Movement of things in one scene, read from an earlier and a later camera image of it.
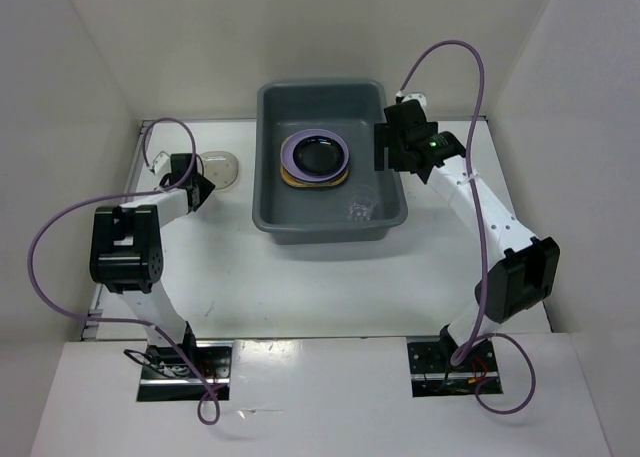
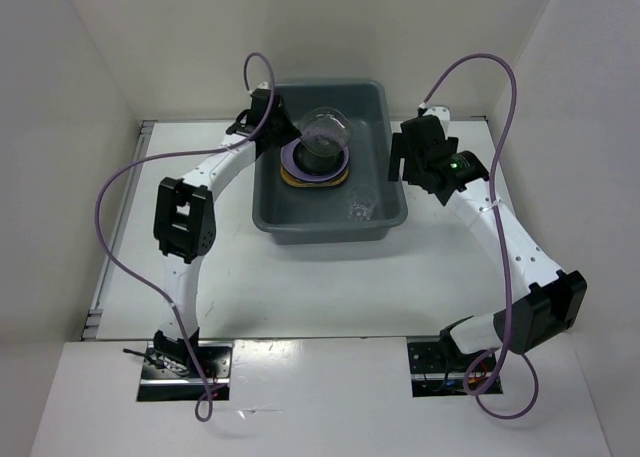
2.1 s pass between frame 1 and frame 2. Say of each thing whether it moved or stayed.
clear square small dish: moved
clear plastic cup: stayed
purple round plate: stayed
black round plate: stayed
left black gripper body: moved
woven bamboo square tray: stayed
